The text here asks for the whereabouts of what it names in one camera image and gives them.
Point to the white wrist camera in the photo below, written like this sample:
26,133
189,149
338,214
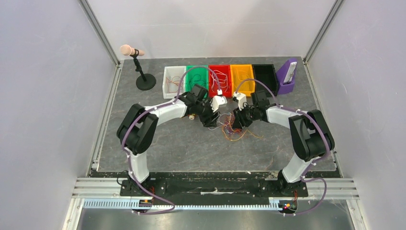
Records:
218,101
240,99

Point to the purple metronome holder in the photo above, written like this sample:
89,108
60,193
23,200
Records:
286,76

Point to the toy brick car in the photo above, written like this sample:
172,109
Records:
189,116

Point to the green bin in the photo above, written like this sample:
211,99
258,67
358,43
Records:
197,76

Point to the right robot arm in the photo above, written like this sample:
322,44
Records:
311,138

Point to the black bin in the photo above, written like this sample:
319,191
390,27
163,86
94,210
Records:
267,75

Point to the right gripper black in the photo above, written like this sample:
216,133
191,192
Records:
240,116

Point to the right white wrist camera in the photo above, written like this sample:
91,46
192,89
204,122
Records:
240,99

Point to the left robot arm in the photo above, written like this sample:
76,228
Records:
137,130

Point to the white bin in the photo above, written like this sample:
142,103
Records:
171,80

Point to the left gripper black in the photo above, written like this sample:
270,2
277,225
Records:
210,120

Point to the yellow bin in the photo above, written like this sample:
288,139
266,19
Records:
240,73

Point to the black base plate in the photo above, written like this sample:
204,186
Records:
212,188

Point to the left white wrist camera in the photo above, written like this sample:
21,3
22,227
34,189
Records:
218,101

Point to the red bin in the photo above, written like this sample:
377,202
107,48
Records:
224,75

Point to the white slotted cable duct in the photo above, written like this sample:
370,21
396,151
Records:
137,204

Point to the pink microphone on stand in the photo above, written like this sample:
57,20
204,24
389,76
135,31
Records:
144,82

